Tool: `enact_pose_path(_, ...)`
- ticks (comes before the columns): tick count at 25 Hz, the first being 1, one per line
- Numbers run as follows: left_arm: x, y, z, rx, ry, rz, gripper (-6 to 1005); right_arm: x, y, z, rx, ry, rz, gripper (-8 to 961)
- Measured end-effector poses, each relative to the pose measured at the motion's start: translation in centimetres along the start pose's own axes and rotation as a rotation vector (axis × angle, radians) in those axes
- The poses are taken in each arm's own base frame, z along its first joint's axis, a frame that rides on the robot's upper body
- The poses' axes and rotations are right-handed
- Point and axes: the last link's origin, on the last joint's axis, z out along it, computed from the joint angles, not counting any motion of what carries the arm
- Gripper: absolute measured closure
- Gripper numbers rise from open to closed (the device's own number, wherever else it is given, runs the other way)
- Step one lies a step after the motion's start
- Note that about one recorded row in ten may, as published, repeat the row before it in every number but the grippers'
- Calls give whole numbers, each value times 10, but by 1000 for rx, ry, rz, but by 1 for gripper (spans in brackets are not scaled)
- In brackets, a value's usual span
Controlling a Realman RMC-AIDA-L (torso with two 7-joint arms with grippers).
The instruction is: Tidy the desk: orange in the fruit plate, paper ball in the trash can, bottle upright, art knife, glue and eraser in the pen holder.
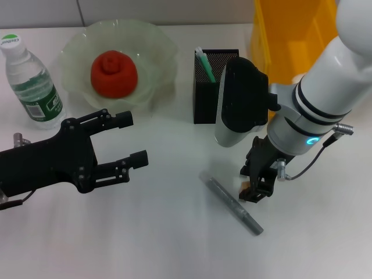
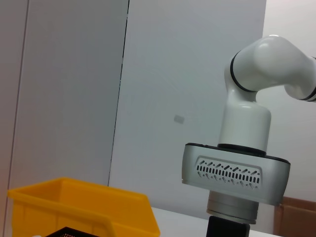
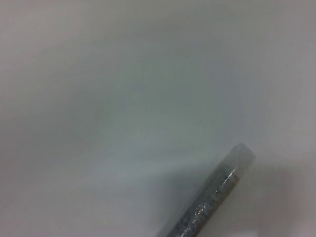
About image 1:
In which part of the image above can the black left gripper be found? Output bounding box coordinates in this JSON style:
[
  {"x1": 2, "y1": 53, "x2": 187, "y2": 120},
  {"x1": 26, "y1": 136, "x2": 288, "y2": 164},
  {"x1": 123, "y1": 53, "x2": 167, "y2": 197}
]
[{"x1": 0, "y1": 109, "x2": 135, "y2": 198}]

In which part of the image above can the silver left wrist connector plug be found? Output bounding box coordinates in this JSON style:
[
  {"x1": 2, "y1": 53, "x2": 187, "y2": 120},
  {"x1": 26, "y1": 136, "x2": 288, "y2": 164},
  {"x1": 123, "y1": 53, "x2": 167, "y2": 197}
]
[{"x1": 13, "y1": 133, "x2": 32, "y2": 148}]

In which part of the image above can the mint green utility knife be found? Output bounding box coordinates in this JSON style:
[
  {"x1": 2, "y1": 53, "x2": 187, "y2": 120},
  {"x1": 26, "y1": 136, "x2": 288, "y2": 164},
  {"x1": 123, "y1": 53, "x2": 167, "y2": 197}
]
[{"x1": 195, "y1": 46, "x2": 218, "y2": 84}]

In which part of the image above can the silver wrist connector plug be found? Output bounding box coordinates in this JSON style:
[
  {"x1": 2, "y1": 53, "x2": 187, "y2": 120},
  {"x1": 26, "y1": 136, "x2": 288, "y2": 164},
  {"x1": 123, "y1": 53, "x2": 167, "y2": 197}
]
[
  {"x1": 276, "y1": 159, "x2": 292, "y2": 182},
  {"x1": 13, "y1": 133, "x2": 32, "y2": 148}
]

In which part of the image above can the yellow plastic bin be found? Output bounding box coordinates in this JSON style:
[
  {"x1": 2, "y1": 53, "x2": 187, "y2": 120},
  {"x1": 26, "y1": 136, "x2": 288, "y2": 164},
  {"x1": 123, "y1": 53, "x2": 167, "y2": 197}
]
[{"x1": 251, "y1": 0, "x2": 340, "y2": 119}]

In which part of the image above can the black mesh pen holder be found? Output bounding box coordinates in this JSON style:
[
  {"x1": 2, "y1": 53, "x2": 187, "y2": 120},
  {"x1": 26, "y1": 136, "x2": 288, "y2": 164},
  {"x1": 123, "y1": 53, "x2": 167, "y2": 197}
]
[{"x1": 193, "y1": 48, "x2": 241, "y2": 125}]

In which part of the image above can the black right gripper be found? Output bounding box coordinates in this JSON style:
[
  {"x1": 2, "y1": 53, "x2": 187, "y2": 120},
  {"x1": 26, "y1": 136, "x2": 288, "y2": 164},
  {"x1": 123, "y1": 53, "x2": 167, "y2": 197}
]
[{"x1": 238, "y1": 135, "x2": 294, "y2": 203}]

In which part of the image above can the clear water bottle green label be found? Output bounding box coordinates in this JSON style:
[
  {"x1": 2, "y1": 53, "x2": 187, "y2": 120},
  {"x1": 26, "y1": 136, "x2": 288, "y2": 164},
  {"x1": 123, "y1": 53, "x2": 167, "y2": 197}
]
[{"x1": 0, "y1": 34, "x2": 67, "y2": 131}]

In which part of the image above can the red-orange toy orange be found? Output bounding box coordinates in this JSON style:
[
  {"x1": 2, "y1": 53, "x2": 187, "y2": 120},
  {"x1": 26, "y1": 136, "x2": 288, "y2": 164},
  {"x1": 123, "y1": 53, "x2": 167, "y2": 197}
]
[{"x1": 90, "y1": 49, "x2": 140, "y2": 100}]

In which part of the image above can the grey marker pen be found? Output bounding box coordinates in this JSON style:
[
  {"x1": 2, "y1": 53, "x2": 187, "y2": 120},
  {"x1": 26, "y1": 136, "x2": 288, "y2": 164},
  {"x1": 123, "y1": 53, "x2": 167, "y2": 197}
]
[{"x1": 199, "y1": 170, "x2": 264, "y2": 236}]

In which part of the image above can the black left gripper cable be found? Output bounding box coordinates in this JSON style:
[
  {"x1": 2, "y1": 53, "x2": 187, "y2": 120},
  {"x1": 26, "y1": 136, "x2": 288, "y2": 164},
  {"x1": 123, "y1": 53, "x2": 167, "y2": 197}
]
[{"x1": 0, "y1": 189, "x2": 36, "y2": 211}]

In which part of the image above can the silver right wrist connector plug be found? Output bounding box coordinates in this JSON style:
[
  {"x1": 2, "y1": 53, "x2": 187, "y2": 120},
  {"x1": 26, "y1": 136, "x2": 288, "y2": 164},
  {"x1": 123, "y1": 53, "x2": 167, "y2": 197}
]
[{"x1": 276, "y1": 159, "x2": 292, "y2": 182}]

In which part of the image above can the grey right gripper cable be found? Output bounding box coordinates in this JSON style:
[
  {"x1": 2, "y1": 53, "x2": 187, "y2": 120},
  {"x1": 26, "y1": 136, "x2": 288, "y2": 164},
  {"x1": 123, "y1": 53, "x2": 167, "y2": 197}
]
[{"x1": 286, "y1": 123, "x2": 356, "y2": 181}]

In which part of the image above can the pale green glass fruit plate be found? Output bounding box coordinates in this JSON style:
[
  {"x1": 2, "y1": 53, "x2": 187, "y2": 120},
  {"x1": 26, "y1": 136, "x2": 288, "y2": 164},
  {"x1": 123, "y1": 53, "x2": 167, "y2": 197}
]
[{"x1": 59, "y1": 19, "x2": 178, "y2": 113}]

